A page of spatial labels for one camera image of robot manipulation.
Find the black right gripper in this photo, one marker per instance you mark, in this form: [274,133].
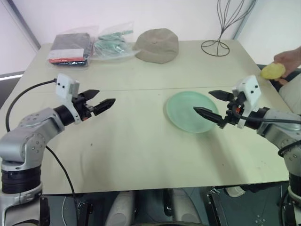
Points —
[233,111]

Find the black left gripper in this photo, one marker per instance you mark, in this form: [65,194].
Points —
[81,106]

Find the yellow potato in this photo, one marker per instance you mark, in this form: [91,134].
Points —
[272,71]

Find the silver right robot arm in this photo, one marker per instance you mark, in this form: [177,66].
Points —
[279,127]

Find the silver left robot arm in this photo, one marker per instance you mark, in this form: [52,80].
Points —
[28,139]

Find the pale green glass plate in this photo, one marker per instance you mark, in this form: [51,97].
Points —
[191,112]

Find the person's bare hand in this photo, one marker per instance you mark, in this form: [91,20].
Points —
[288,62]

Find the bag of green items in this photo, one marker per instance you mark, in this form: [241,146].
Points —
[113,43]

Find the bag of dark cloth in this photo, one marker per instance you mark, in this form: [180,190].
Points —
[69,48]

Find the khaki cap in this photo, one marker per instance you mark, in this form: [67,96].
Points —
[156,45]

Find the grey robot right leg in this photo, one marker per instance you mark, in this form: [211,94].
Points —
[182,207]

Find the grey robot leg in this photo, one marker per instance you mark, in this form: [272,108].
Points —
[120,208]
[182,207]

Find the grey robot left leg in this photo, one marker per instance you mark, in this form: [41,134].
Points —
[120,208]

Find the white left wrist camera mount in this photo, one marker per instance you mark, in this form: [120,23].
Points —
[65,87]

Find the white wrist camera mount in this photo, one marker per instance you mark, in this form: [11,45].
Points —
[65,87]
[249,90]

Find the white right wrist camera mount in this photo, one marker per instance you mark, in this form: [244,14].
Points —
[249,90]

